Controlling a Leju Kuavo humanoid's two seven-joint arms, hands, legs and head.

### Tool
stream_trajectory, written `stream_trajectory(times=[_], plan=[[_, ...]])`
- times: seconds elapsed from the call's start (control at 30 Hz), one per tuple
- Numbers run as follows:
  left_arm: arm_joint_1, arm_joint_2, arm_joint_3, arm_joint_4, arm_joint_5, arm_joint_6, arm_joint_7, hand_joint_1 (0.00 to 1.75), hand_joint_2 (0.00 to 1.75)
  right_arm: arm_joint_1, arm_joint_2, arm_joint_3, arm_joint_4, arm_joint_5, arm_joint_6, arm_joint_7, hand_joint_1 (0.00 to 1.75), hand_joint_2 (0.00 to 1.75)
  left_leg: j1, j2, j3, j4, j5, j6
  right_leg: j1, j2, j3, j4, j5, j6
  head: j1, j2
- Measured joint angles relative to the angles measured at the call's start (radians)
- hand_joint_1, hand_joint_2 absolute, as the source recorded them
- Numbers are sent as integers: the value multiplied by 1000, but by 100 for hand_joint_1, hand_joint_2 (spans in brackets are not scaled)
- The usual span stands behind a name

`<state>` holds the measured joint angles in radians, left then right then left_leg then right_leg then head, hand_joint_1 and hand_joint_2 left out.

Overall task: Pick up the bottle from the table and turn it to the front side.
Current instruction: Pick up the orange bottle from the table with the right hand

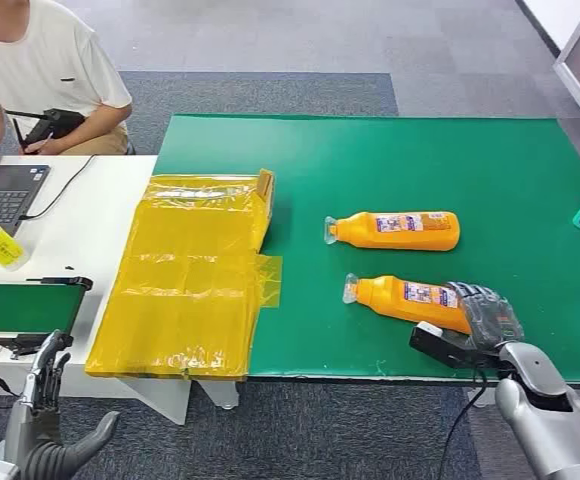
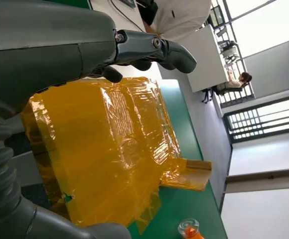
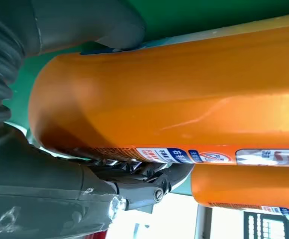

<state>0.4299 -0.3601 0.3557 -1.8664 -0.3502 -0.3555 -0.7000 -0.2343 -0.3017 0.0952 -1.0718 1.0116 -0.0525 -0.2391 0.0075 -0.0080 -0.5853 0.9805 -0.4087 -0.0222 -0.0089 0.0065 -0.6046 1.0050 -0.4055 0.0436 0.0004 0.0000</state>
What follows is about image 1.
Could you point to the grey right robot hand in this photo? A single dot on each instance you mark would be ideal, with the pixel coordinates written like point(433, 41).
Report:
point(490, 316)

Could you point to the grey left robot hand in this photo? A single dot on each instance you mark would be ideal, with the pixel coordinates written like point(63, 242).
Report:
point(33, 424)

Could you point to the orange detergent bottle clear cap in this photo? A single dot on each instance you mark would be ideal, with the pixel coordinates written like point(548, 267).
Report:
point(395, 301)
point(405, 235)

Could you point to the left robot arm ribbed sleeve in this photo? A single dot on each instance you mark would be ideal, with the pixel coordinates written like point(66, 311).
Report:
point(45, 464)

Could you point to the white table foot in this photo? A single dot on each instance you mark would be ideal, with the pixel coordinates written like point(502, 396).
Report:
point(481, 396)
point(170, 397)

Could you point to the green table mat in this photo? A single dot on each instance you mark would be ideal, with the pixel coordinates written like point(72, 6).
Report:
point(370, 166)

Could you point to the dark grey laptop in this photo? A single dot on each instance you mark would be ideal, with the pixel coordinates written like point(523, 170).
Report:
point(5, 192)

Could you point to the yellow taped cardboard box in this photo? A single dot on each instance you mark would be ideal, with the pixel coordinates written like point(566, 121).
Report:
point(190, 278)

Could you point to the black handheld controller with antenna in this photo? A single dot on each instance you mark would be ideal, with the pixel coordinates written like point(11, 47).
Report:
point(56, 123)

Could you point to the person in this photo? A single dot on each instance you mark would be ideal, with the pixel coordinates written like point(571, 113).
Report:
point(45, 53)

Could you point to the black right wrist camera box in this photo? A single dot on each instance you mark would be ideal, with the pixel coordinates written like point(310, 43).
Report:
point(445, 348)

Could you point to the green belt conveyor black frame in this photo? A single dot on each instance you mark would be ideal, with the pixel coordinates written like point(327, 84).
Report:
point(20, 308)

